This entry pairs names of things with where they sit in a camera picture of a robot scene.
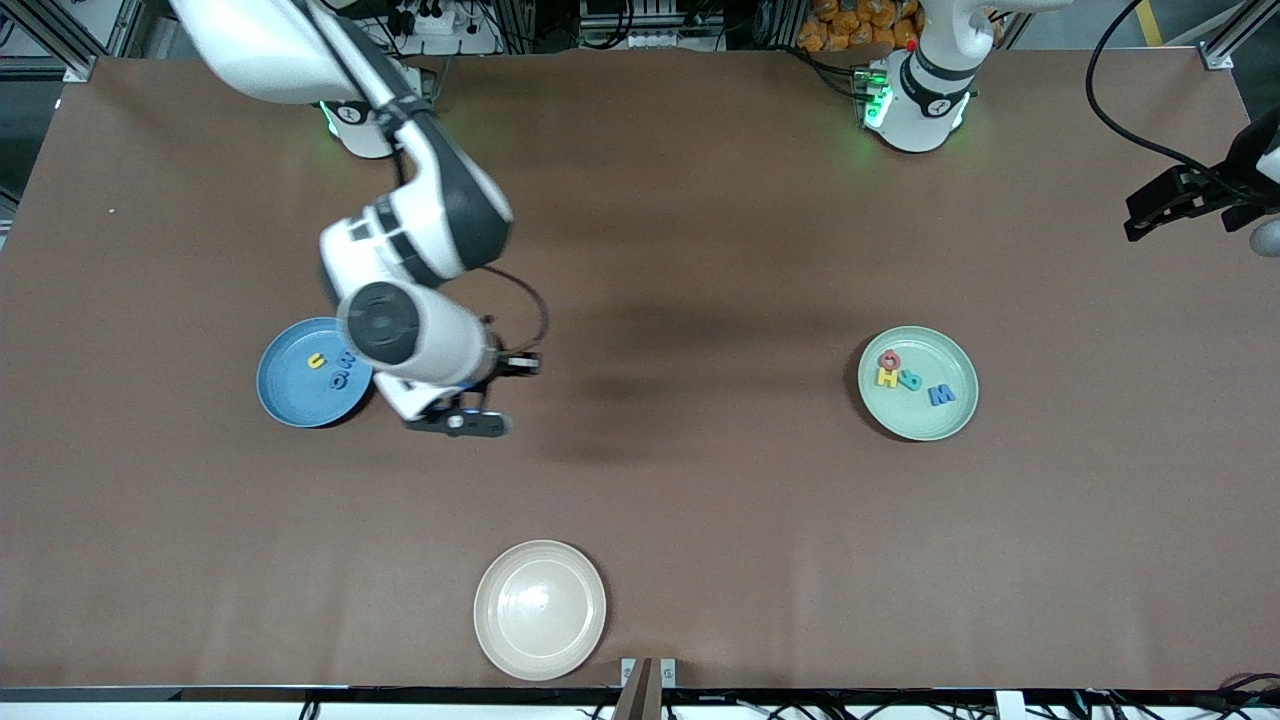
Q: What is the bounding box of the white power strip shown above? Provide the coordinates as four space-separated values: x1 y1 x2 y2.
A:
385 0 471 36

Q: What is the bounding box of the beige plate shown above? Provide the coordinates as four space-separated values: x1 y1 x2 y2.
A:
473 540 608 682

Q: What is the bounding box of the black electronics box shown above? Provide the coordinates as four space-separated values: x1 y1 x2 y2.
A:
578 0 726 51

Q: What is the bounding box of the green plate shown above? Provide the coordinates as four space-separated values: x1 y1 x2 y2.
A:
857 326 980 442

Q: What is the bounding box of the blue plate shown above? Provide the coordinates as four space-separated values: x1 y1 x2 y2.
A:
256 317 375 429

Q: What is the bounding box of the metal mount bracket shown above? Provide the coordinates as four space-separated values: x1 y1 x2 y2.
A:
612 656 678 720

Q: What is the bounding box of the orange packets pile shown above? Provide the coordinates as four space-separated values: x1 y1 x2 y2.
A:
798 0 921 53

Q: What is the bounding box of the aluminium frame post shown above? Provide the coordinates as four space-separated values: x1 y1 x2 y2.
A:
10 0 141 83
1195 0 1280 71

